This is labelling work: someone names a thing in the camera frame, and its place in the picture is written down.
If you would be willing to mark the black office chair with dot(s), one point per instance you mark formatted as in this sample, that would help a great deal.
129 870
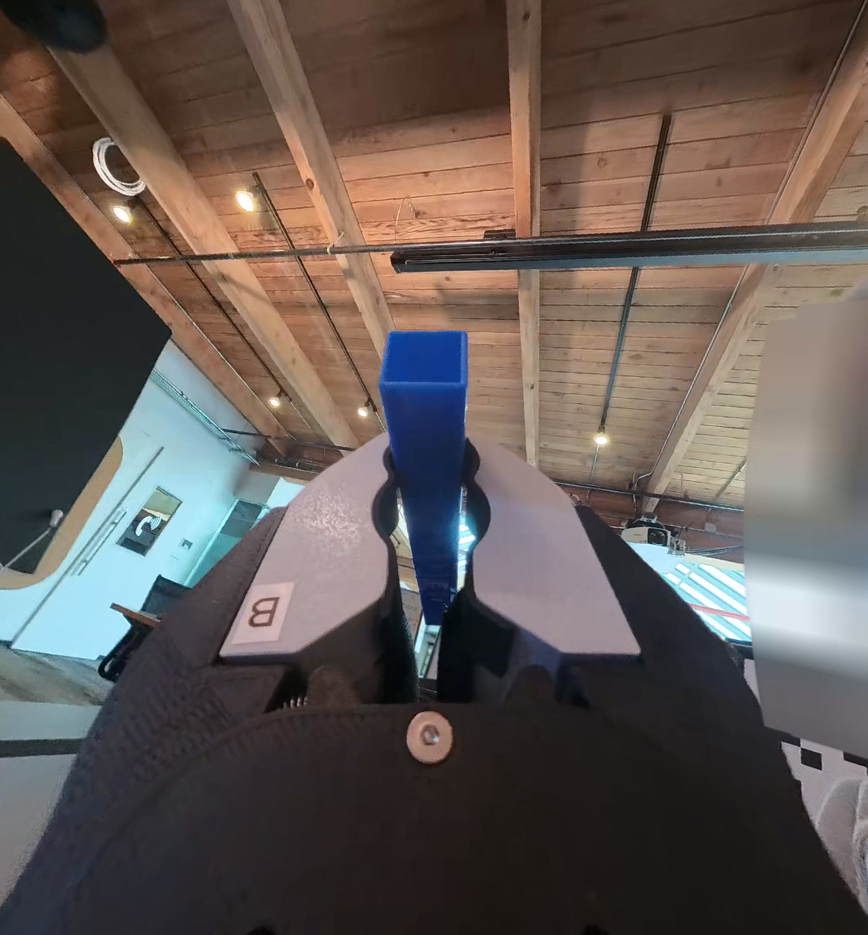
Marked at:
123 650

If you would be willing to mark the white ceiling projector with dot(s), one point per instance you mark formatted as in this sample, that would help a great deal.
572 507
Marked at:
649 532

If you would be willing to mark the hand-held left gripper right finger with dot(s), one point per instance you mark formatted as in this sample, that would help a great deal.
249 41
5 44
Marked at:
551 584

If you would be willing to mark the glass skylight roof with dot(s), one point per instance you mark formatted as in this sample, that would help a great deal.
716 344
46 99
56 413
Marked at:
704 599

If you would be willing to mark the wooden office desk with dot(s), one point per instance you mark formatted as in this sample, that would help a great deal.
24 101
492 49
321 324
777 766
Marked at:
133 613

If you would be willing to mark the framed wall picture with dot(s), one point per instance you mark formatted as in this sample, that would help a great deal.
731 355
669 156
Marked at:
149 522

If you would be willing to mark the black ceiling track rail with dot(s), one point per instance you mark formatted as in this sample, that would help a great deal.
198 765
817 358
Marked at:
624 252

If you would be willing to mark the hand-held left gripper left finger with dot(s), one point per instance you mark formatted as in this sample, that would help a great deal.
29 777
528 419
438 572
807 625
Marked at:
310 577

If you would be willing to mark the blue square plastic tube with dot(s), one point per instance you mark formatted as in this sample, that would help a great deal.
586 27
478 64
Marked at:
427 409

